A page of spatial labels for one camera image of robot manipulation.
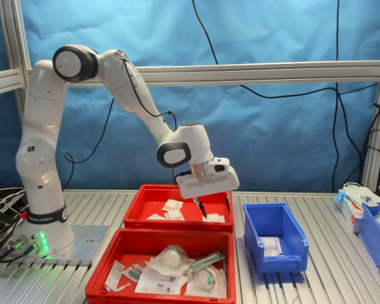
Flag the stack of face masks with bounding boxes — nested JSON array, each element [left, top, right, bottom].
[[334, 182, 373, 204]]

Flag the black robot camera cable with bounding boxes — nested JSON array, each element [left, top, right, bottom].
[[62, 52, 193, 193]]

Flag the light blue glove box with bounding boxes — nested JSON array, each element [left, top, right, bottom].
[[335, 189, 367, 234]]

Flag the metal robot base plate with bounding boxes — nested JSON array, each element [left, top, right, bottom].
[[11, 224, 111, 268]]

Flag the small green syringe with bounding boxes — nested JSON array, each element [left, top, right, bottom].
[[122, 264, 146, 282]]

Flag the domed blister pack green ring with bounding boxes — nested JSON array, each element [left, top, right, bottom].
[[184, 267, 229, 299]]

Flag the blue storage bin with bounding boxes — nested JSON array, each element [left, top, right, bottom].
[[242, 202, 310, 275]]

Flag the red crate with bandages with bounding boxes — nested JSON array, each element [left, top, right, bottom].
[[123, 184, 234, 234]]

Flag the blue fabric backdrop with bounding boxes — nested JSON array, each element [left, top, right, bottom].
[[0, 0, 380, 193]]

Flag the tangled power data cables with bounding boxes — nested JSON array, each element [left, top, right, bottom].
[[0, 186, 31, 270]]

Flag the red crate with syringe packs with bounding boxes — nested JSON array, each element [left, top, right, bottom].
[[84, 227, 236, 304]]

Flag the aluminium cell frame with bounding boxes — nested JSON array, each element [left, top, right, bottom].
[[0, 0, 380, 194]]

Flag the white flat needle blister pack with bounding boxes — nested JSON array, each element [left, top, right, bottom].
[[134, 265, 191, 295]]

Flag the white printed flat packet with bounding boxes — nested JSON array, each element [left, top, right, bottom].
[[103, 260, 127, 291]]

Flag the large domed blister pack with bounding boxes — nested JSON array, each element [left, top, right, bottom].
[[149, 244, 191, 270]]

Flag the packed green syringe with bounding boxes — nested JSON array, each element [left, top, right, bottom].
[[189, 251, 226, 270]]

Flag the blue bin with medical packs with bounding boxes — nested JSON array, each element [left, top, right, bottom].
[[359, 202, 380, 270]]

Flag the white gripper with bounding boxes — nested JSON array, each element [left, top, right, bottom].
[[176, 156, 241, 219]]

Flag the black hanging cable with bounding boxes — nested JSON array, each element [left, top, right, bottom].
[[191, 0, 379, 99], [331, 0, 342, 193]]

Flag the clear plastic syringe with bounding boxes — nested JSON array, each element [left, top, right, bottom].
[[103, 281, 131, 293]]

